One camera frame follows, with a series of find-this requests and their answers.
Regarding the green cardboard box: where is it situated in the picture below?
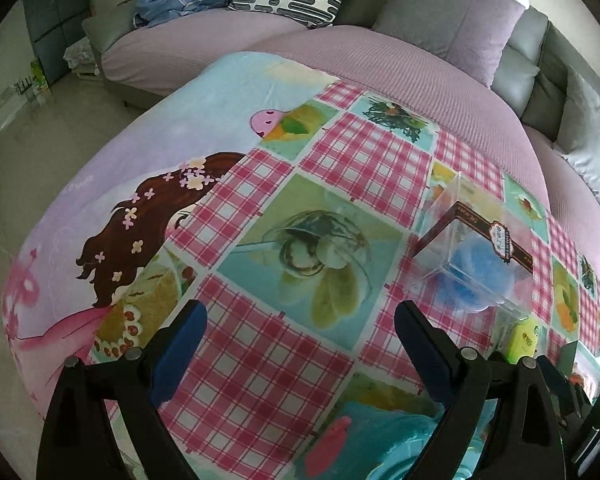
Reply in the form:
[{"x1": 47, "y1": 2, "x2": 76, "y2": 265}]
[{"x1": 29, "y1": 57, "x2": 50, "y2": 92}]

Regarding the printed blanket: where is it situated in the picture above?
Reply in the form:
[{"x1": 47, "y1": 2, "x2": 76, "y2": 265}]
[{"x1": 2, "y1": 50, "x2": 331, "y2": 423}]

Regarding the pink sofa cover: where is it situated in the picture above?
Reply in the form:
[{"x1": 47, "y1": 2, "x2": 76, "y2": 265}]
[{"x1": 101, "y1": 24, "x2": 600, "y2": 281}]

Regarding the teal wet wipes pack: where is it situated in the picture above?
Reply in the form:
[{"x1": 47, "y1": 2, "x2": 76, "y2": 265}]
[{"x1": 305, "y1": 400, "x2": 486, "y2": 480}]

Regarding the clear plastic box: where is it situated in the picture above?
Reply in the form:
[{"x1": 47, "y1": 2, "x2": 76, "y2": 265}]
[{"x1": 411, "y1": 172, "x2": 537, "y2": 317}]

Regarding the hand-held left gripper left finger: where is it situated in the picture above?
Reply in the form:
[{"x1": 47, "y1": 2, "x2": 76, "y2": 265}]
[{"x1": 36, "y1": 300, "x2": 208, "y2": 480}]

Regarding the dark cabinet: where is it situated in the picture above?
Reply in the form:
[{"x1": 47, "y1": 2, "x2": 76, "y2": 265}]
[{"x1": 22, "y1": 0, "x2": 93, "y2": 87}]

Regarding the grey sofa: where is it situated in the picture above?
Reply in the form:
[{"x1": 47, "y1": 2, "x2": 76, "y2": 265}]
[{"x1": 82, "y1": 0, "x2": 600, "y2": 211}]

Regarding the purple cushion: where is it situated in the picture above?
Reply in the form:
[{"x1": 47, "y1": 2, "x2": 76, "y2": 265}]
[{"x1": 371, "y1": 0, "x2": 526, "y2": 90}]

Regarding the grey cushion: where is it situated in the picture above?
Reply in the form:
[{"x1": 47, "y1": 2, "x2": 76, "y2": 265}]
[{"x1": 552, "y1": 67, "x2": 600, "y2": 207}]

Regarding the pink checked tablecloth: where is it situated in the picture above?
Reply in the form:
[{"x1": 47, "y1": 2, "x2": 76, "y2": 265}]
[{"x1": 87, "y1": 80, "x2": 600, "y2": 480}]

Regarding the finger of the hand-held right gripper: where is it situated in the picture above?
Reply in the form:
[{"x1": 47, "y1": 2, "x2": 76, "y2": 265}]
[{"x1": 536, "y1": 355, "x2": 595, "y2": 418}]

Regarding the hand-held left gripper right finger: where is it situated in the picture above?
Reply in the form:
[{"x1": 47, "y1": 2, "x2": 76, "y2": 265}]
[{"x1": 394, "y1": 301, "x2": 567, "y2": 480}]

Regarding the blue bath puff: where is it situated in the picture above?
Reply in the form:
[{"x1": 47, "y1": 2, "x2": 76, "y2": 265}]
[{"x1": 437, "y1": 244, "x2": 511, "y2": 313}]

